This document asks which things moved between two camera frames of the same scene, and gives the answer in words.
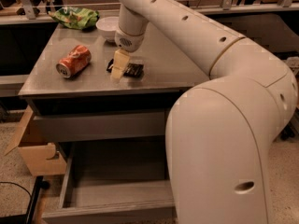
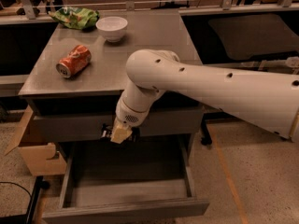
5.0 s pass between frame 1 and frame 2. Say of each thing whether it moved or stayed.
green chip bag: stayed
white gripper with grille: moved
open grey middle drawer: stayed
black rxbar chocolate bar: moved
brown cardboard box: stayed
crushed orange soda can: stayed
